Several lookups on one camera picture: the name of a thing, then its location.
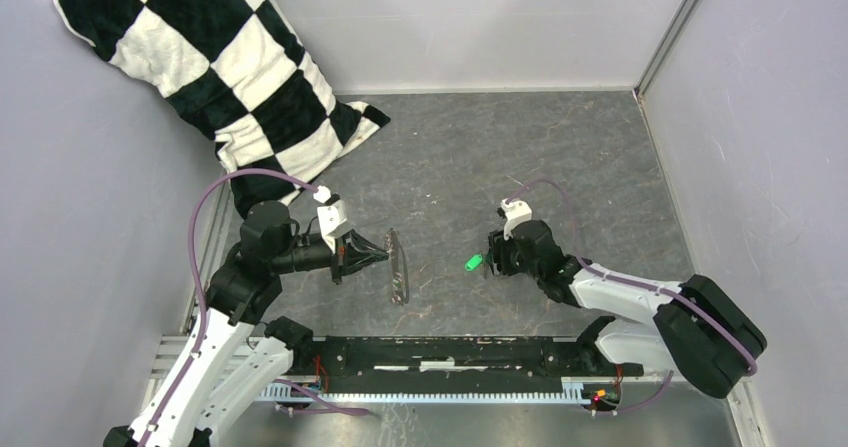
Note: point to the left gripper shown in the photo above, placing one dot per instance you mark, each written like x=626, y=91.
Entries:
x=346, y=258

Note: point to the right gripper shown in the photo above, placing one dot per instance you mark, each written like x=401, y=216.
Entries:
x=498, y=248

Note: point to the key with green tag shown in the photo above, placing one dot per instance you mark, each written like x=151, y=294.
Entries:
x=479, y=264

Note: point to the metal key organizer plate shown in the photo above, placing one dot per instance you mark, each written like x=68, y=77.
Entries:
x=399, y=269

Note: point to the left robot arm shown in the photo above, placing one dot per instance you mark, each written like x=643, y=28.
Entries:
x=199, y=401

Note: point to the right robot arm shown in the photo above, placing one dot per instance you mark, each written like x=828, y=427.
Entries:
x=692, y=328

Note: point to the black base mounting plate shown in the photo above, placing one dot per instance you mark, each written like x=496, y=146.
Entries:
x=451, y=365

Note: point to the black and white checkered pillow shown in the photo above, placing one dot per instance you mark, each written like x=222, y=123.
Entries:
x=237, y=72

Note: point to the aluminium corner profile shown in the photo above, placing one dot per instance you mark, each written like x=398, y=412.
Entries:
x=668, y=41

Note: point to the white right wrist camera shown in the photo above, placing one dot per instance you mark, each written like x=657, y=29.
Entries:
x=514, y=212

